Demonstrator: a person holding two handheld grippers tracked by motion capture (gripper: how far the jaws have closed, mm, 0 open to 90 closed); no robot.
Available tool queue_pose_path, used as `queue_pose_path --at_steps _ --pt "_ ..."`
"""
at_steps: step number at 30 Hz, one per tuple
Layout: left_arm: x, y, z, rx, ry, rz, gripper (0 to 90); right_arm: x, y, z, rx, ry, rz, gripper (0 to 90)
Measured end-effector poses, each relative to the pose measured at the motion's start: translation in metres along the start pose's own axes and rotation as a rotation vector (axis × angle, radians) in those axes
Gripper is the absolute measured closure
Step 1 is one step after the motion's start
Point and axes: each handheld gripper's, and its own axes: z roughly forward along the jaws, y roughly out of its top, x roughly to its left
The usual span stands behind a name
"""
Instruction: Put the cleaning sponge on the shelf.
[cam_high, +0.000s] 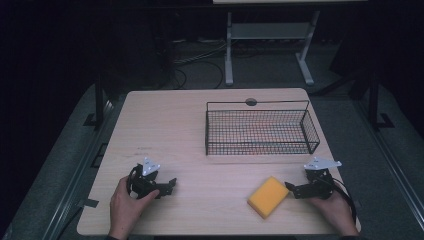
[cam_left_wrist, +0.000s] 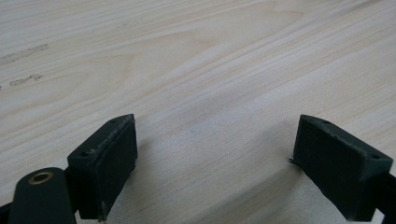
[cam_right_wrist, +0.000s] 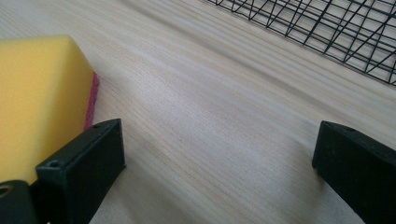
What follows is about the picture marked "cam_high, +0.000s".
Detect person's right hand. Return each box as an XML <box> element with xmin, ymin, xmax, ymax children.
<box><xmin>307</xmin><ymin>190</ymin><xmax>361</xmax><ymax>238</ymax></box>

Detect aluminium floor rail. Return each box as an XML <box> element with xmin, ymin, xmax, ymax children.
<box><xmin>354</xmin><ymin>99</ymin><xmax>424</xmax><ymax>231</ymax></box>
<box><xmin>41</xmin><ymin>99</ymin><xmax>116</xmax><ymax>240</ymax></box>

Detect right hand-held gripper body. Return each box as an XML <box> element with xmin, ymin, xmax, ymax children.
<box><xmin>302</xmin><ymin>156</ymin><xmax>343</xmax><ymax>201</ymax></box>

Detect black wire basket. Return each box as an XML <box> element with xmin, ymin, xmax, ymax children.
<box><xmin>205</xmin><ymin>99</ymin><xmax>321</xmax><ymax>157</ymax></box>

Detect floor cables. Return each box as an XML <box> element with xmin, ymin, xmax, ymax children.
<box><xmin>171</xmin><ymin>38</ymin><xmax>234</xmax><ymax>90</ymax></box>

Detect yellow sponge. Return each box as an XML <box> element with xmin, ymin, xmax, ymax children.
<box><xmin>246</xmin><ymin>175</ymin><xmax>290</xmax><ymax>220</ymax></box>

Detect black metal post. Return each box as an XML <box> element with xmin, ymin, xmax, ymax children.
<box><xmin>367</xmin><ymin>71</ymin><xmax>396</xmax><ymax>130</ymax></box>
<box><xmin>83</xmin><ymin>74</ymin><xmax>106</xmax><ymax>128</ymax></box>

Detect white metal stand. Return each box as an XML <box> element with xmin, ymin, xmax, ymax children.
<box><xmin>224</xmin><ymin>10</ymin><xmax>321</xmax><ymax>87</ymax></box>

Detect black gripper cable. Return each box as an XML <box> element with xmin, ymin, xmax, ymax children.
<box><xmin>328</xmin><ymin>177</ymin><xmax>358</xmax><ymax>224</ymax></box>

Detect person's left hand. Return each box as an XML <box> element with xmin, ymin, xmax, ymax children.
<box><xmin>108</xmin><ymin>176</ymin><xmax>161</xmax><ymax>240</ymax></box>

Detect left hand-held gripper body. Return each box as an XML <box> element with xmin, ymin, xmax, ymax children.
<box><xmin>127</xmin><ymin>157</ymin><xmax>165</xmax><ymax>201</ymax></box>

